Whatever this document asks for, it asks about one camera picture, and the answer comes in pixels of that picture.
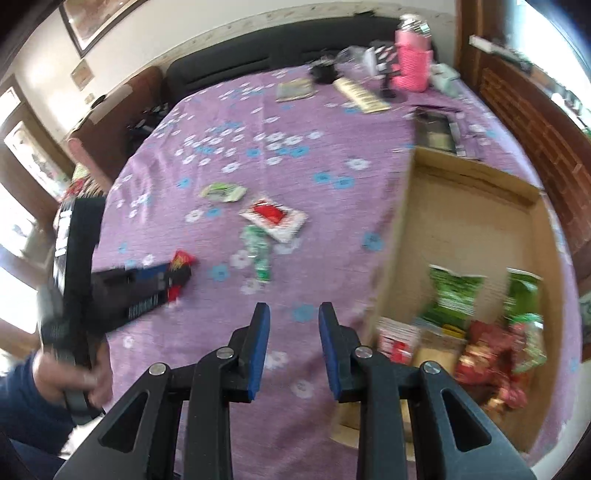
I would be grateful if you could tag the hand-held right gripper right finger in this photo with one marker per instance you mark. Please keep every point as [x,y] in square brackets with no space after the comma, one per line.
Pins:
[330,355]

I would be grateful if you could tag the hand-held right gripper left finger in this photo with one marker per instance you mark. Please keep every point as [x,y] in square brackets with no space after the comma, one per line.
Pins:
[258,355]

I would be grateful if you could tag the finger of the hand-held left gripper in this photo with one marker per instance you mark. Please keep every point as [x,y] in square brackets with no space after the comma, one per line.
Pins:
[147,277]

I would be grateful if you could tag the red candy packet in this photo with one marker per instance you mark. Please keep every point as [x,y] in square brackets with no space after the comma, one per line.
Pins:
[181,267]

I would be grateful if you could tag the white red snack packet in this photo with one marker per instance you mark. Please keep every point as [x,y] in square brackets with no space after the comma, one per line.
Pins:
[272,219]
[397,341]

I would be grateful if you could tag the yellow biscuit packet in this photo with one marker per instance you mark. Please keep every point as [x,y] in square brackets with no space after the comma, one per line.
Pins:
[438,348]

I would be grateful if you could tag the green pea snack packet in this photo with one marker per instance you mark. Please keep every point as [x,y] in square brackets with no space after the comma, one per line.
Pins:
[521,293]
[455,297]

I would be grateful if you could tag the dark red nut packet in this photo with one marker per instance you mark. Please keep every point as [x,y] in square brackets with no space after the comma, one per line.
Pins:
[482,355]

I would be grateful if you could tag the small red snack packet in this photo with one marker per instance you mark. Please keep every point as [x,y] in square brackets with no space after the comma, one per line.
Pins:
[505,397]

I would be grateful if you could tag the cardboard box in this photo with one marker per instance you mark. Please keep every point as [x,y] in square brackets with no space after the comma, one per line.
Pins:
[466,230]

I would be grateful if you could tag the small green snack packet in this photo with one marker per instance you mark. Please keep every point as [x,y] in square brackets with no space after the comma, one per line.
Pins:
[528,344]

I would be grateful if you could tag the person's left forearm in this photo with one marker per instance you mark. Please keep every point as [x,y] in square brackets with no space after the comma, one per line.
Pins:
[23,410]

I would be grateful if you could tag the person's left hand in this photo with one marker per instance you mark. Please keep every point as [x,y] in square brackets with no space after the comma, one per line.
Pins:
[55,376]

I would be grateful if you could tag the green white snack packet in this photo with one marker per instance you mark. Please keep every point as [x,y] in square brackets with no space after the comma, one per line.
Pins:
[258,251]

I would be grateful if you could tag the pale green snack packet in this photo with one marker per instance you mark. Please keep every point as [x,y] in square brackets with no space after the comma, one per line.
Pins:
[224,191]

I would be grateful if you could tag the brown wooden chair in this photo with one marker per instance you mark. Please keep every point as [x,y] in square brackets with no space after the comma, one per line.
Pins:
[120,106]

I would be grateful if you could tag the purple floral tablecloth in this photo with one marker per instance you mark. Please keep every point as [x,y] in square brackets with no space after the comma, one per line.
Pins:
[300,152]

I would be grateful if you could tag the olive notebook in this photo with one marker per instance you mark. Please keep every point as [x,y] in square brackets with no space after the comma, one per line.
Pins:
[295,90]

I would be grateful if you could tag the black sofa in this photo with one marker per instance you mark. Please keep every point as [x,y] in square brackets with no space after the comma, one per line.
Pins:
[258,50]

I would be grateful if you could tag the cream tube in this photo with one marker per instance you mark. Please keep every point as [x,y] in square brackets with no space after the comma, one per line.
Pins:
[362,96]

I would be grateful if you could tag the black pouch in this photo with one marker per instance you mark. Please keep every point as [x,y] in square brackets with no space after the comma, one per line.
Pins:
[324,71]

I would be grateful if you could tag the black hand-shaped stand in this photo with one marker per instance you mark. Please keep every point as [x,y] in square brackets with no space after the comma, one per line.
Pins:
[390,69]

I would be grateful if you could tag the clear plastic bag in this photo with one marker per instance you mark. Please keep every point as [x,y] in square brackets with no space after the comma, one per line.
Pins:
[355,60]

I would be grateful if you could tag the light green container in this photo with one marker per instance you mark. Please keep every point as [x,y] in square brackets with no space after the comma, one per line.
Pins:
[445,79]

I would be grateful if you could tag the pink sleeved bottle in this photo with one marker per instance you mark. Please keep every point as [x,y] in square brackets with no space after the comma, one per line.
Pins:
[413,60]

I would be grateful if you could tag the framed wall picture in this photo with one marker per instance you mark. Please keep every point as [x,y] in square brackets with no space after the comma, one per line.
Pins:
[97,21]

